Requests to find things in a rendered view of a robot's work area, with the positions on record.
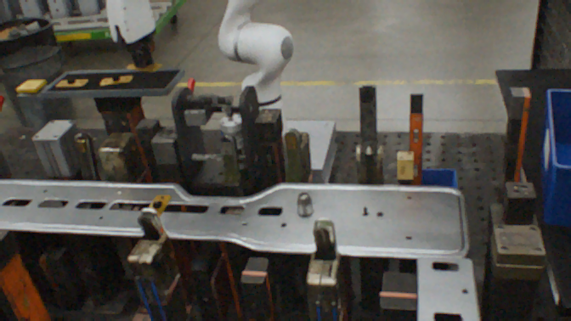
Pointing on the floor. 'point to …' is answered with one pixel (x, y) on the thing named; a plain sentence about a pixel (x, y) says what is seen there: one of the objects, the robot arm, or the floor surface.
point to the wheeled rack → (168, 13)
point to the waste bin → (31, 60)
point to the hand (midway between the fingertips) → (142, 57)
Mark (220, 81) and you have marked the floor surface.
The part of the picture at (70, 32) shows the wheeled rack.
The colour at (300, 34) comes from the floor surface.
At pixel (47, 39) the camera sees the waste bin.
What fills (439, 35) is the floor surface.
